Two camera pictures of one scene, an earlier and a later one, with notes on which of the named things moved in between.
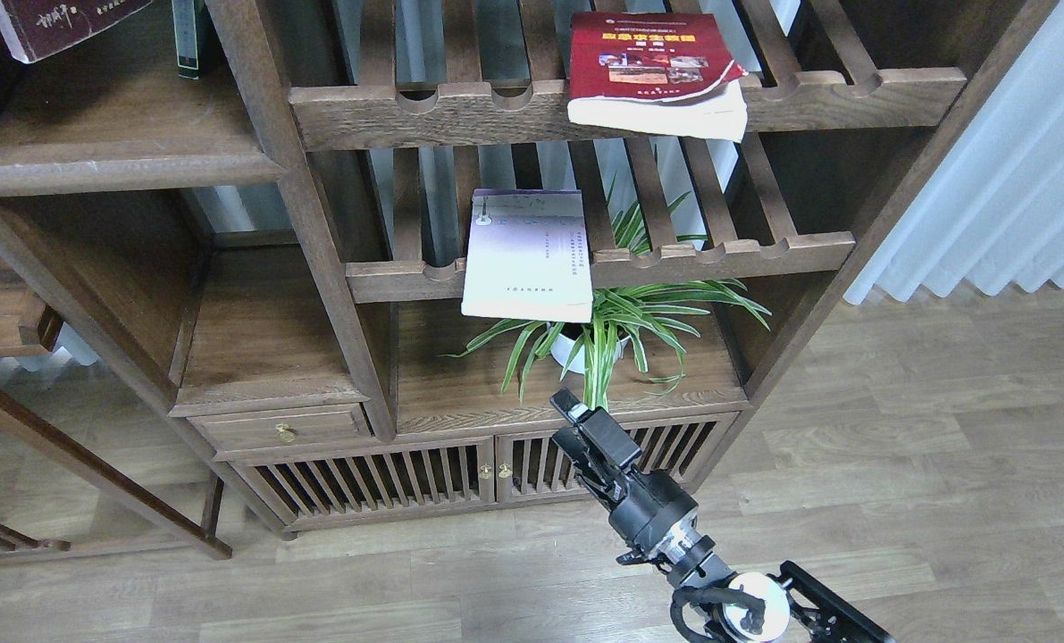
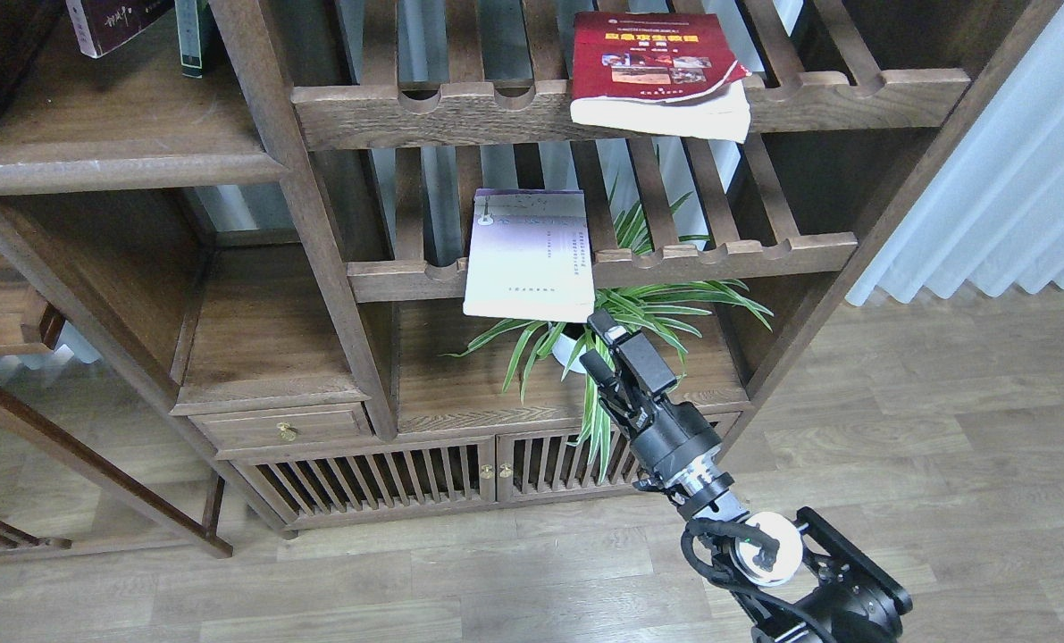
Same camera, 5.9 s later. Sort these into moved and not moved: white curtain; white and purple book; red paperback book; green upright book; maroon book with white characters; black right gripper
Moved: black right gripper; maroon book with white characters
Not moved: white curtain; white and purple book; red paperback book; green upright book
